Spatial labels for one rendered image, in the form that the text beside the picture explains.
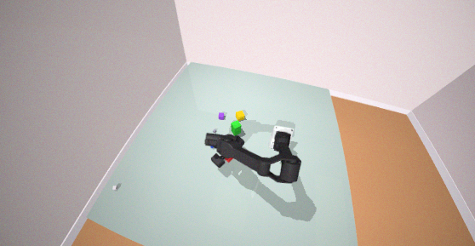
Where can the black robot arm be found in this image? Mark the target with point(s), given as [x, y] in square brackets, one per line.
[228, 146]

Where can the yellow block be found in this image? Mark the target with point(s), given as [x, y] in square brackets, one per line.
[240, 115]

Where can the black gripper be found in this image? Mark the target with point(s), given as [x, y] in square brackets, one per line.
[219, 160]

